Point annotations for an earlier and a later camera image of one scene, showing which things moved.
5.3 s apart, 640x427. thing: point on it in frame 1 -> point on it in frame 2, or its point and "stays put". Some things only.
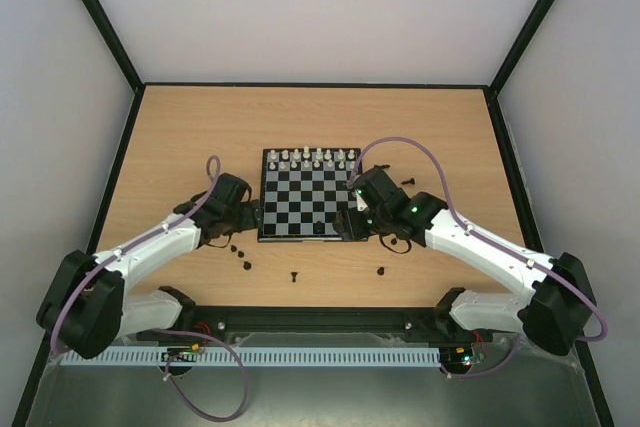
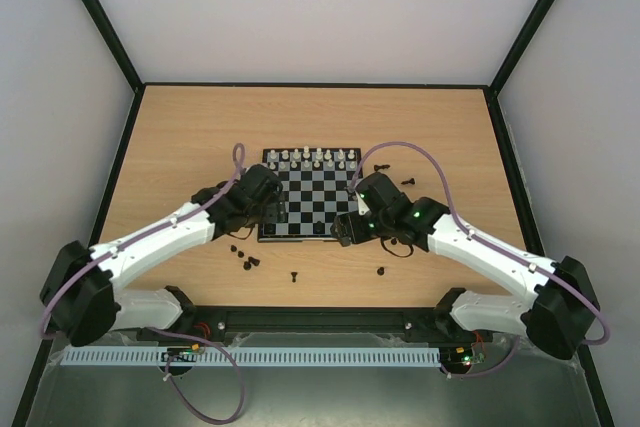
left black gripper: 253,218 -> 276,213
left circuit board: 182,354 stays put
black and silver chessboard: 302,189 stays put
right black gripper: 347,223 stays put
